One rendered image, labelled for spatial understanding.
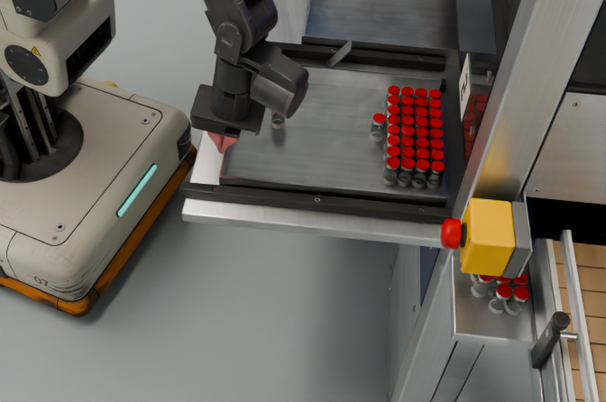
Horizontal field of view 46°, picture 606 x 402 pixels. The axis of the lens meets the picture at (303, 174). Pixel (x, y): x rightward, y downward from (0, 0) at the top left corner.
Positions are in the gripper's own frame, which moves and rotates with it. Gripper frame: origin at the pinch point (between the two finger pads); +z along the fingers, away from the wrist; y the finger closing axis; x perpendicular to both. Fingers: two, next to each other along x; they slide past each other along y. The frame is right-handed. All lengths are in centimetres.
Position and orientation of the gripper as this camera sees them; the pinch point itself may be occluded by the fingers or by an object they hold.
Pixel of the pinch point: (222, 147)
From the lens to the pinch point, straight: 111.9
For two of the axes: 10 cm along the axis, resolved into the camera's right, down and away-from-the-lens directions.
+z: -2.0, 6.1, 7.7
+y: 9.7, 2.3, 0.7
